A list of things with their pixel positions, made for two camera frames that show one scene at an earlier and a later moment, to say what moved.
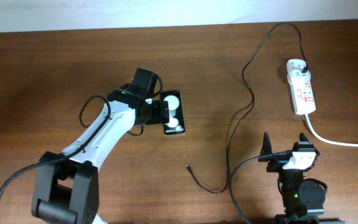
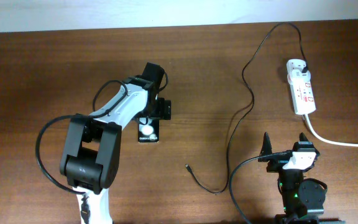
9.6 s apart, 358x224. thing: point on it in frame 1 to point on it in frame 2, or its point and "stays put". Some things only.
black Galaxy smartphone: (176, 124) to (148, 130)
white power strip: (302, 97) stays put
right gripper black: (277, 162) stays put
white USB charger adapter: (294, 70) stays put
